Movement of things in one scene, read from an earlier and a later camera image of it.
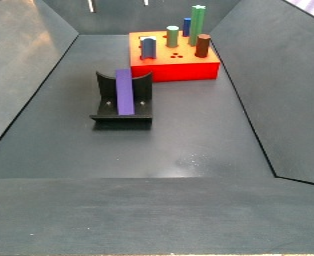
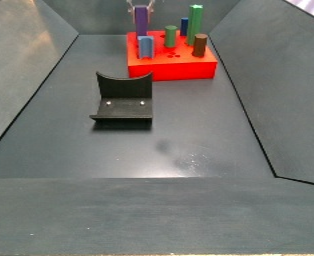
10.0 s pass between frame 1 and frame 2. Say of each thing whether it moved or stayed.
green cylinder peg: stayed
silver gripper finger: moved
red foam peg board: stayed
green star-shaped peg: stayed
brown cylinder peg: stayed
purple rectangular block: moved
